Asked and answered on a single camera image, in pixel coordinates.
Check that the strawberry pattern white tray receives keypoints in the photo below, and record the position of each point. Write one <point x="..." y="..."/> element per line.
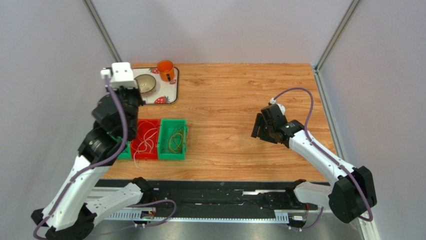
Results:
<point x="166" y="92"/>

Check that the left green plastic bin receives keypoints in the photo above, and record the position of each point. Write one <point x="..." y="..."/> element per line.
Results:
<point x="126" y="152"/>

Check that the green plastic bin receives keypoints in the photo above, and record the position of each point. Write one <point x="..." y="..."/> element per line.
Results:
<point x="172" y="140"/>
<point x="126" y="152"/>

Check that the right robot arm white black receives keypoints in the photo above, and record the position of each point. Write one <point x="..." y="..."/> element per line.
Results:
<point x="351" y="190"/>

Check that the slotted aluminium cable rail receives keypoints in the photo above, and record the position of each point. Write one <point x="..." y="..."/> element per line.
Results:
<point x="279" y="217"/>

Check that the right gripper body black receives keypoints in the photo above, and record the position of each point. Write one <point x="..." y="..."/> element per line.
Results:
<point x="266" y="129"/>

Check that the right aluminium frame post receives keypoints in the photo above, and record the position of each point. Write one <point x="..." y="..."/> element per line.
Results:
<point x="348" y="15"/>

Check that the right green plastic bin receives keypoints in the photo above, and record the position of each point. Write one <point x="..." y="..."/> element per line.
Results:
<point x="172" y="140"/>

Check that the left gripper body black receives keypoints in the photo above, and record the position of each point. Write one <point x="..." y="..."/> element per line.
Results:
<point x="130" y="96"/>

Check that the aluminium frame post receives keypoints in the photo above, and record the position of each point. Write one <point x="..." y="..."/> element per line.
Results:
<point x="99" y="24"/>
<point x="348" y="15"/>

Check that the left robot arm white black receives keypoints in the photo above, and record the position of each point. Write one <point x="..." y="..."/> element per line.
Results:
<point x="69" y="216"/>

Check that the red plastic bin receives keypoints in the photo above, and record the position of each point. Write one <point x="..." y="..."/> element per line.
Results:
<point x="145" y="144"/>

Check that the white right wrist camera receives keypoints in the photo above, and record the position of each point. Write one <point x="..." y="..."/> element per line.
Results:
<point x="273" y="101"/>

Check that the orange mug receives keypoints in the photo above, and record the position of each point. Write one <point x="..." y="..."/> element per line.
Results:
<point x="166" y="70"/>

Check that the left aluminium frame post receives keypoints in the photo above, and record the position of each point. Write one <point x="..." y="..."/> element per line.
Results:
<point x="99" y="24"/>

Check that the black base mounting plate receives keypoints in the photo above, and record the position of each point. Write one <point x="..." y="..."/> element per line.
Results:
<point x="224" y="199"/>

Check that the beige ceramic bowl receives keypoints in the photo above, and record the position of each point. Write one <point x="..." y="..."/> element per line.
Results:
<point x="146" y="83"/>

